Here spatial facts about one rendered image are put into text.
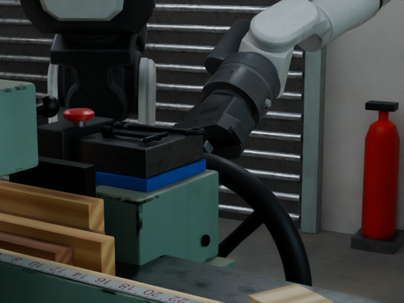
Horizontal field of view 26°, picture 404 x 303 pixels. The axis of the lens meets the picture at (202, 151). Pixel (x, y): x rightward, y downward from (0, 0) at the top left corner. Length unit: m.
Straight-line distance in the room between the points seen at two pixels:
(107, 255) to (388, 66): 3.05
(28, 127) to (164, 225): 0.17
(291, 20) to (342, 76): 2.53
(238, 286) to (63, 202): 0.16
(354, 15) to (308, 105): 2.42
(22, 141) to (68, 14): 0.64
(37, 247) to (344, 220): 3.21
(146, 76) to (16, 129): 0.78
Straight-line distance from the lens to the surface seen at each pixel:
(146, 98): 1.46
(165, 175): 0.81
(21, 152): 0.71
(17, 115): 0.70
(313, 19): 1.22
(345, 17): 1.30
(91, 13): 1.33
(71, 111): 0.84
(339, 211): 3.85
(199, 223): 0.85
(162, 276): 0.76
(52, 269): 0.62
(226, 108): 1.09
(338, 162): 3.80
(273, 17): 1.21
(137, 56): 1.48
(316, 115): 3.72
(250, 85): 1.13
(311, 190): 3.79
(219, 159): 0.96
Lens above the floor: 1.17
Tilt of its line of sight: 12 degrees down
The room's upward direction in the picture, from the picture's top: straight up
